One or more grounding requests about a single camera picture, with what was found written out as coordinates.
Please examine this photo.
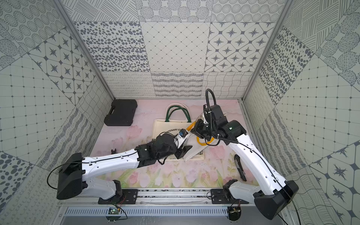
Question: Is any yellow handled illustrated tote bag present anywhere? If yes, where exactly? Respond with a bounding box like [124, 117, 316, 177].
[183, 114, 217, 162]

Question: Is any green handled floral tote bag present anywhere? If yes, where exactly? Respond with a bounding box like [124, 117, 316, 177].
[148, 104, 205, 161]

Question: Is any starry night canvas tote bag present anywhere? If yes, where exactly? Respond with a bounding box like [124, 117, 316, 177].
[166, 102, 189, 110]

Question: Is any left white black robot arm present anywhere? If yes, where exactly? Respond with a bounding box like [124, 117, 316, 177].
[56, 129, 192, 203]

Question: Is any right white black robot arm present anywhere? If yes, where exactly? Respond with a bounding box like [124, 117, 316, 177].
[191, 105, 299, 220]

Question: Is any black plastic tool case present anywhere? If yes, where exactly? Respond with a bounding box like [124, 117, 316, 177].
[104, 99, 137, 127]

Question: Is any right small circuit board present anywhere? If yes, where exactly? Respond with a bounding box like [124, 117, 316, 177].
[227, 206, 242, 221]

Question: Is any small circuit board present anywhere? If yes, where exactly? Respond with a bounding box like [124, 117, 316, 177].
[107, 207, 121, 217]
[227, 206, 242, 221]

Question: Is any left small circuit board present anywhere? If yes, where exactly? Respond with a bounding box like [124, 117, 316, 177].
[107, 207, 121, 217]

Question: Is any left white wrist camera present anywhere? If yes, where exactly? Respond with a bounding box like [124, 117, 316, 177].
[175, 129, 189, 141]

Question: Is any aluminium rail frame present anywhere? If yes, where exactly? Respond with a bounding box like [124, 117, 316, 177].
[56, 187, 290, 207]

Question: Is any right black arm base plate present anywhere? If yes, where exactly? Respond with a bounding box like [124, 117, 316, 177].
[208, 188, 249, 204]

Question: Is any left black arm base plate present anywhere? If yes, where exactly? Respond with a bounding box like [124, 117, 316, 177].
[98, 189, 138, 205]

